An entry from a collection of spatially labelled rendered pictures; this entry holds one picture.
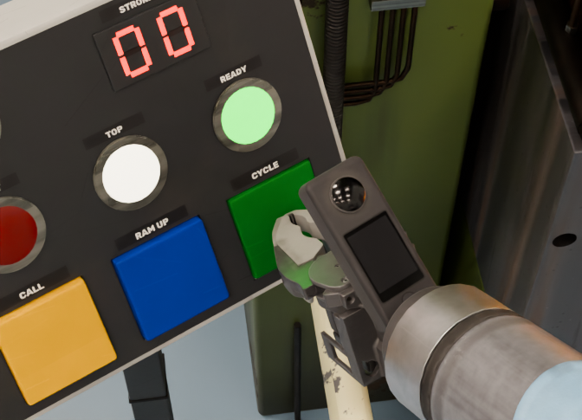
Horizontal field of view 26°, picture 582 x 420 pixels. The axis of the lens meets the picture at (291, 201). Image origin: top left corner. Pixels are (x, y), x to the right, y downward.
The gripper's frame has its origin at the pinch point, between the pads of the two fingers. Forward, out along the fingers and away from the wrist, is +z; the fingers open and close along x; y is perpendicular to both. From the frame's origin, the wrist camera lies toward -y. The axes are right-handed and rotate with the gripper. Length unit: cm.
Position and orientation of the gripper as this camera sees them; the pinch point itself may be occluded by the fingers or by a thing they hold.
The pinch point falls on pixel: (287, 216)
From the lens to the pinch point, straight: 98.0
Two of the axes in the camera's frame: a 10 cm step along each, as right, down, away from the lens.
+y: 2.7, 8.4, 4.8
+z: -4.7, -3.2, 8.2
